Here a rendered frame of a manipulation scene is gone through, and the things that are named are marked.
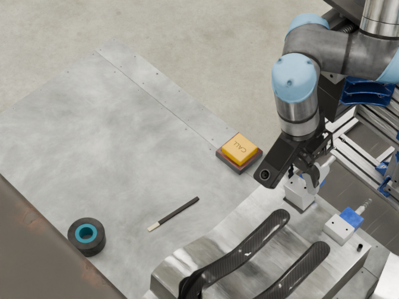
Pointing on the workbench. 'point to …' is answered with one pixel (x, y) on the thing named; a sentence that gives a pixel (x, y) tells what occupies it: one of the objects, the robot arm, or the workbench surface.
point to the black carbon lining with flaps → (221, 270)
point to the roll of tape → (97, 244)
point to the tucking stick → (173, 214)
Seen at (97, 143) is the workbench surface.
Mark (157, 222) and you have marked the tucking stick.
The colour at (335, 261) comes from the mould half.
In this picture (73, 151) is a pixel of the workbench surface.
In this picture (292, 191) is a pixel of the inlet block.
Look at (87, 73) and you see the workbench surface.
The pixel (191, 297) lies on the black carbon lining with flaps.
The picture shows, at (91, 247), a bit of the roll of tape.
